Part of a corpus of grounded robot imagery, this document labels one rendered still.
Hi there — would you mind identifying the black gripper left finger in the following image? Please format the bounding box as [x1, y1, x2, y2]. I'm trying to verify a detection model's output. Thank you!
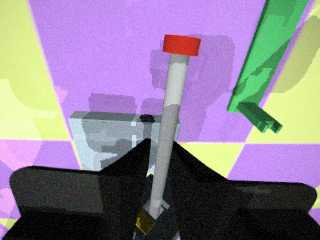
[9, 138, 151, 240]

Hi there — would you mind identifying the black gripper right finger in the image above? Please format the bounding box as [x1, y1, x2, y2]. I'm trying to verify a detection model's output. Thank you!
[168, 141, 318, 240]

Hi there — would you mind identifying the grey pin with red cap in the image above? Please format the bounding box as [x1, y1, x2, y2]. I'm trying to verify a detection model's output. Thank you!
[148, 35, 201, 220]

